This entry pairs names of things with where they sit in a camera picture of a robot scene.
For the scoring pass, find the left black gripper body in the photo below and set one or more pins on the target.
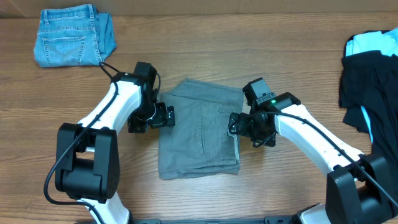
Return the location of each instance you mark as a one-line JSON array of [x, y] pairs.
[[153, 114]]

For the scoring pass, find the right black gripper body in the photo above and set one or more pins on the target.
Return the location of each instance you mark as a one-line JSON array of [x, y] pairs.
[[261, 132]]

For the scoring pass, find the grey shorts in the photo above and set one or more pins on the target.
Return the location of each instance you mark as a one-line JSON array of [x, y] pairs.
[[199, 144]]

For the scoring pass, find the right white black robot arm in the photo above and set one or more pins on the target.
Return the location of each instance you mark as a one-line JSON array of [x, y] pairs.
[[358, 185]]

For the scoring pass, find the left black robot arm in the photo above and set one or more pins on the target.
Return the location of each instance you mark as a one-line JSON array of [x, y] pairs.
[[87, 166]]

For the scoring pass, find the folded blue denim jeans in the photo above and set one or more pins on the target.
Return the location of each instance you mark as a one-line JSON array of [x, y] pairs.
[[74, 36]]

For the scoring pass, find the black garment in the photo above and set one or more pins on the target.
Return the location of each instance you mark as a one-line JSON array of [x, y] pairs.
[[368, 92]]

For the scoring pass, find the light blue garment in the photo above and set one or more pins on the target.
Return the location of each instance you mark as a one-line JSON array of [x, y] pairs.
[[385, 42]]

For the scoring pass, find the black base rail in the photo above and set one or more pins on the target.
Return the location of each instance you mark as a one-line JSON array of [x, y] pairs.
[[211, 221]]

